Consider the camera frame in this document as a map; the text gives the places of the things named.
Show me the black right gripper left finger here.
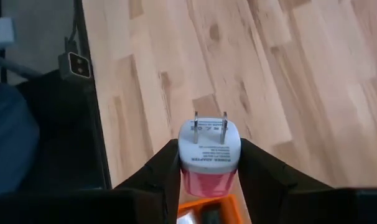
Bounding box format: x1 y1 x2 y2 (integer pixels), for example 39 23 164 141
113 138 182 224

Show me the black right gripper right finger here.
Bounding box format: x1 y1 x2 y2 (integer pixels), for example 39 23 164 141
237 138 335 224

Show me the pink white USB charger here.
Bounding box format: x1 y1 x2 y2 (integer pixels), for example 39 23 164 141
177 111 242 198

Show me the orange plastic basket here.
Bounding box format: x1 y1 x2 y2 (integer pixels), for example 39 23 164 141
177 194 243 224

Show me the person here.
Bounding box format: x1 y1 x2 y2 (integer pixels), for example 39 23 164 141
0 51 42 198

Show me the table-level camera box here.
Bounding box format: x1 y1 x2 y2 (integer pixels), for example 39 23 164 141
58 51 92 81

